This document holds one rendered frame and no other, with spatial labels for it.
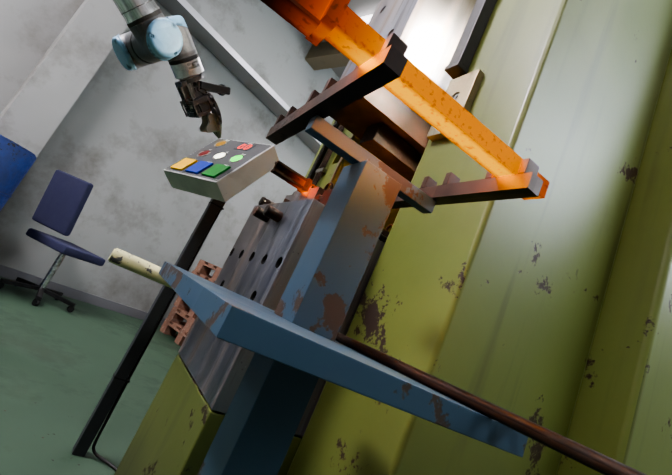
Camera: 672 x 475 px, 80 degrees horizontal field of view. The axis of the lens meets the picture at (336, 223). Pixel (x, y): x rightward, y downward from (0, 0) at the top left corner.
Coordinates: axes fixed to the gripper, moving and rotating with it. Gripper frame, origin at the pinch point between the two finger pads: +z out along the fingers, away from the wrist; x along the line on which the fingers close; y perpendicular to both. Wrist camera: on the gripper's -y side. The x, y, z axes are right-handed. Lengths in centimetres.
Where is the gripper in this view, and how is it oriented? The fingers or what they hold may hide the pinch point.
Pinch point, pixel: (219, 133)
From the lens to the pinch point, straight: 145.5
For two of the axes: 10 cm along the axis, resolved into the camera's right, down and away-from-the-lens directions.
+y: -5.9, 5.5, -5.9
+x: 7.8, 2.0, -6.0
